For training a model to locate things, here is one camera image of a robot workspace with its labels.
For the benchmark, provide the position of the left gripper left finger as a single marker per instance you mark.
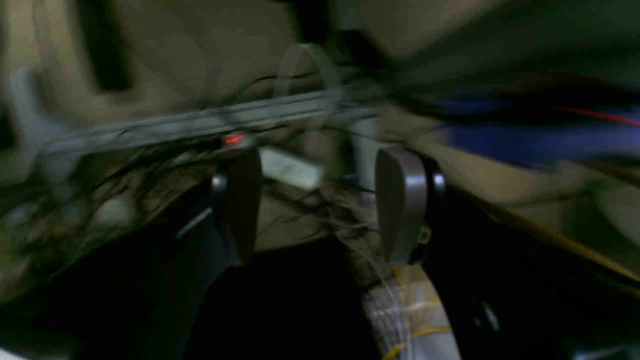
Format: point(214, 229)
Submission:
point(139, 296)

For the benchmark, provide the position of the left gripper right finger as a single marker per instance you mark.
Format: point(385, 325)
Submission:
point(511, 289)

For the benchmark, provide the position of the white power adapter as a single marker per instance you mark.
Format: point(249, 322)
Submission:
point(290, 169)

